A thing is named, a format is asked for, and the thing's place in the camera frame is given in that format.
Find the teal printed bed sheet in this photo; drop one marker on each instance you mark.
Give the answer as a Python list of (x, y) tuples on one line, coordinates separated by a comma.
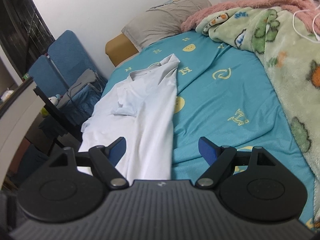
[(220, 100)]

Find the grey pillow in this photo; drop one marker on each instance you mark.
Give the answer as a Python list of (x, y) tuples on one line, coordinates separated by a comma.
[(165, 20)]

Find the green cartoon fleece blanket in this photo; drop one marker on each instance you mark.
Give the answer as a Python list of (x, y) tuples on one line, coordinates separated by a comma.
[(295, 80)]

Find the yellow-green ball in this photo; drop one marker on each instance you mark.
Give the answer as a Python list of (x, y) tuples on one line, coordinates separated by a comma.
[(45, 112)]

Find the blue and white plush toy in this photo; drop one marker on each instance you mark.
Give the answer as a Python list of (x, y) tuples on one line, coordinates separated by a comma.
[(54, 100)]

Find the dark window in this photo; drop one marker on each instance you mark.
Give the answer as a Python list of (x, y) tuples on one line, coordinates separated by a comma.
[(22, 30)]

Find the blue folding chair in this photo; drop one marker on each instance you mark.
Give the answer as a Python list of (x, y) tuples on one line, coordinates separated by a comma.
[(65, 52)]

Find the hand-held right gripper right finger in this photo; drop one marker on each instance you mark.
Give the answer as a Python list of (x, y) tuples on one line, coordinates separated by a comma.
[(207, 150)]

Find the pink fuzzy blanket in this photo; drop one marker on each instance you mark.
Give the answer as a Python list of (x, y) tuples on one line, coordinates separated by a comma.
[(205, 12)]

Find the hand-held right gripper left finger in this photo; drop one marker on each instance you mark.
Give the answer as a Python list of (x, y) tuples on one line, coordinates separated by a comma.
[(117, 150)]

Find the green packet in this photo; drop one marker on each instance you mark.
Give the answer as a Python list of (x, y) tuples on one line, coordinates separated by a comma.
[(25, 76)]

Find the white t-shirt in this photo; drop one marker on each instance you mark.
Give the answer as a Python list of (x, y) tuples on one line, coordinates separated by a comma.
[(145, 110)]

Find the mustard bed headboard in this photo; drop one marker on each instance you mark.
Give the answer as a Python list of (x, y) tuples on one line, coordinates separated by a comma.
[(120, 48)]

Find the white desk with black frame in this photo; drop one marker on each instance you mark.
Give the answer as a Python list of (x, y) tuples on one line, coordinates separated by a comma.
[(15, 120)]

